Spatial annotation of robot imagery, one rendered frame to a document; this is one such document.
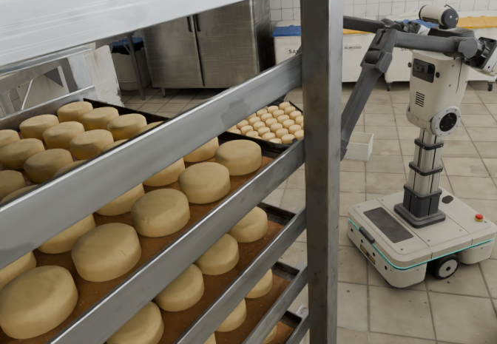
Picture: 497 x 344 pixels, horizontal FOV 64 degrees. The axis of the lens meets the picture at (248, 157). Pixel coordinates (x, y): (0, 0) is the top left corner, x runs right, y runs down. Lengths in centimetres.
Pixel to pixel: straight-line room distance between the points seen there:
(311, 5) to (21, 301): 32
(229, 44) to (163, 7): 452
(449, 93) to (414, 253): 80
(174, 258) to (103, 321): 6
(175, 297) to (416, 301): 202
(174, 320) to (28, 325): 15
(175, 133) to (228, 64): 457
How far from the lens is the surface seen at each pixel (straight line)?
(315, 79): 40
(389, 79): 499
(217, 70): 490
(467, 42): 178
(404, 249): 223
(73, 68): 72
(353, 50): 486
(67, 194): 24
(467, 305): 241
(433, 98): 203
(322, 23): 38
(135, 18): 25
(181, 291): 40
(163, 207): 35
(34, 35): 21
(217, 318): 39
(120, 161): 25
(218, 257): 43
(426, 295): 239
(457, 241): 238
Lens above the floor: 171
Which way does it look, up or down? 28 degrees down
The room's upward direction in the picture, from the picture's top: 6 degrees counter-clockwise
